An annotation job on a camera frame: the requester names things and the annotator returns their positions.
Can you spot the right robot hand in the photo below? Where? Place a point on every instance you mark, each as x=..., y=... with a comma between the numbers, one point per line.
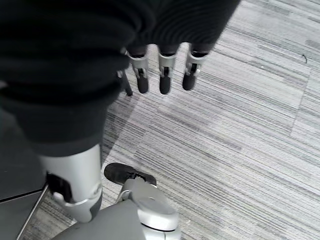
x=75, y=50

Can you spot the thin metal rod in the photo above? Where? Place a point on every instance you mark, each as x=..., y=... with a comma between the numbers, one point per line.
x=32, y=212

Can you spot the silver robot leg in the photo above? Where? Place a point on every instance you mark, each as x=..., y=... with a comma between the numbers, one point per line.
x=140, y=215

